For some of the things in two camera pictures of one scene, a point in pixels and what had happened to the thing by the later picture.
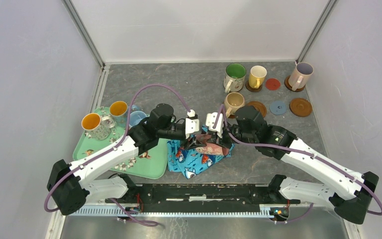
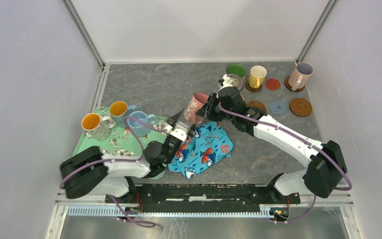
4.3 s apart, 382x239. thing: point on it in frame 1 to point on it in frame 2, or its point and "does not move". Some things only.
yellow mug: (257, 76) does not move
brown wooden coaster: (259, 106) does not move
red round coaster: (272, 84) does not move
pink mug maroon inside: (210, 148) to (198, 100)
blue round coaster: (278, 107) does not move
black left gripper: (192, 144) to (172, 120)
